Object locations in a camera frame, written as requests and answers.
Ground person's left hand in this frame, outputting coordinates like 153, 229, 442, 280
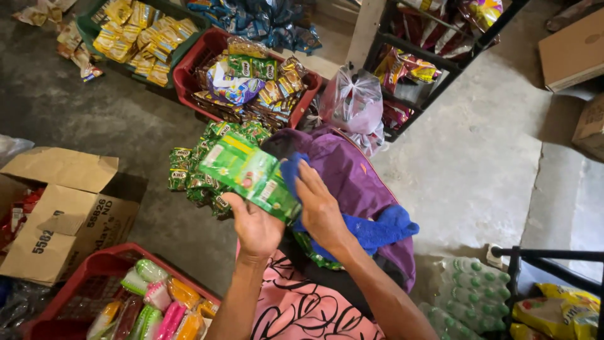
221, 191, 286, 262

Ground person's right hand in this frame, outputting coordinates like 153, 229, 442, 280
294, 159, 354, 257

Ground green sachet strip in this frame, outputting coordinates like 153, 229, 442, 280
198, 132, 303, 225

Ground blue fluffy cloth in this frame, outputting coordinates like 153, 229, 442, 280
280, 152, 420, 263

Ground purple jacket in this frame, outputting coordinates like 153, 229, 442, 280
261, 125, 416, 293

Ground green packets in lap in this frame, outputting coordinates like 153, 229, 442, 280
293, 231, 345, 271

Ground tied clear plastic bag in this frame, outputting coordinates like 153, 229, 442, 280
318, 64, 386, 157

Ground red crate of mixed sachets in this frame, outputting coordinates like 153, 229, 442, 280
173, 27, 323, 131

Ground pink patterned skirt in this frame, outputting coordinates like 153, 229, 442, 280
236, 241, 386, 340

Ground pile of green drink sachets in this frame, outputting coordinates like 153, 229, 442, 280
168, 120, 272, 221

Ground heap of blue packets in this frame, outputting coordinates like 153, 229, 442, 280
186, 0, 323, 54

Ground black rack of snack packets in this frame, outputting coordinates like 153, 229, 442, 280
361, 0, 530, 143

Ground small white plastic piece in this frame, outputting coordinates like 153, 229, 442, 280
485, 243, 504, 270

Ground pack of green-capped bottles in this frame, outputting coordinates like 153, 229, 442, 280
417, 257, 513, 340

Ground red crate of colourful bottles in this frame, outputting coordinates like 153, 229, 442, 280
21, 243, 222, 340

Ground green crate of yellow packets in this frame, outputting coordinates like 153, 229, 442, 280
75, 0, 212, 89

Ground open printed cardboard box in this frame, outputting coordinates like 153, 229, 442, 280
0, 146, 141, 288

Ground heap of loose snack wrappers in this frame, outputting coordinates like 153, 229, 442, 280
11, 0, 105, 83

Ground black rack with yellow bags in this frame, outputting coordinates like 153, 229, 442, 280
491, 245, 604, 340

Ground brown cardboard carton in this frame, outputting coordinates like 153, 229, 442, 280
571, 93, 604, 162

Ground flat closed cardboard box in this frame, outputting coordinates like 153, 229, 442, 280
538, 17, 604, 94

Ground crumpled clear plastic bag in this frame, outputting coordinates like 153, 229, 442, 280
0, 134, 35, 167

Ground clear plastic wrapping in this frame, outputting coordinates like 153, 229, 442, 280
0, 278, 53, 340

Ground white post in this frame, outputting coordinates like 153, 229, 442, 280
345, 0, 388, 70

